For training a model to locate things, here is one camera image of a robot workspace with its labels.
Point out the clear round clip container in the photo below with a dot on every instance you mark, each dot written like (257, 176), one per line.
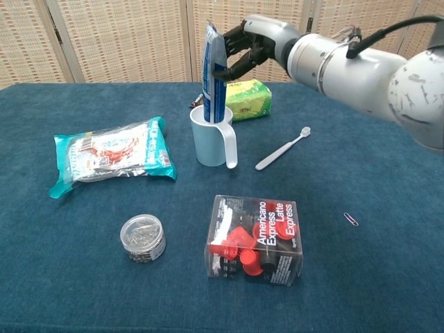
(142, 236)

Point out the teal tablecloth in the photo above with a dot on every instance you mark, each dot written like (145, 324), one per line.
(69, 284)

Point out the right robot arm silver white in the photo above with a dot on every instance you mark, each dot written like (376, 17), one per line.
(364, 76)

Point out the small dark red snack packet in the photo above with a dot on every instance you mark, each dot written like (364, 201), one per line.
(197, 100)

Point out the white toothbrush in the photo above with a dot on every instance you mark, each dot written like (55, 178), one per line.
(277, 155)

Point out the red coffee capsule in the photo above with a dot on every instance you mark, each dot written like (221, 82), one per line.
(238, 239)
(250, 261)

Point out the woven folding screen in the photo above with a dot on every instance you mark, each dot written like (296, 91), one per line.
(121, 34)

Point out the teal clear food package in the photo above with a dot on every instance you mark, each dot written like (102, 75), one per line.
(114, 152)

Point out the blue and white toothpaste tube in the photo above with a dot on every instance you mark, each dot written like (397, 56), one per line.
(213, 86)

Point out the clear coffee capsule box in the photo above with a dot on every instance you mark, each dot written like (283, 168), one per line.
(270, 229)

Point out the green tissue pack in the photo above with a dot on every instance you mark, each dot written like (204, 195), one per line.
(249, 100)

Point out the metal paper clip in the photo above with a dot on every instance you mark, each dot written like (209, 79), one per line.
(351, 219)

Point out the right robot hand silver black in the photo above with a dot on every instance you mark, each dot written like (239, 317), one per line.
(270, 38)

